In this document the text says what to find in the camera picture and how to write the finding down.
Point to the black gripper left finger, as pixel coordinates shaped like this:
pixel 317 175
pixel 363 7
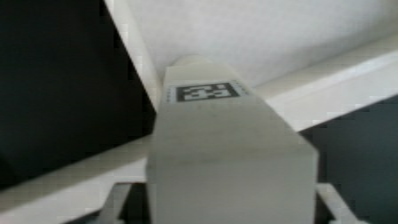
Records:
pixel 125 208

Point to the white desk leg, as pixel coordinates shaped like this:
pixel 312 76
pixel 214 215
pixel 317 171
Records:
pixel 232 164

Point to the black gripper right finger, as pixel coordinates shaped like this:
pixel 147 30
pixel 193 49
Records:
pixel 333 210

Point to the white desk top panel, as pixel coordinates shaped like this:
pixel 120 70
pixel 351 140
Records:
pixel 268 35

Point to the white L-shaped fence frame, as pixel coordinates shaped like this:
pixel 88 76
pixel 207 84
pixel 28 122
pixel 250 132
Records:
pixel 310 96

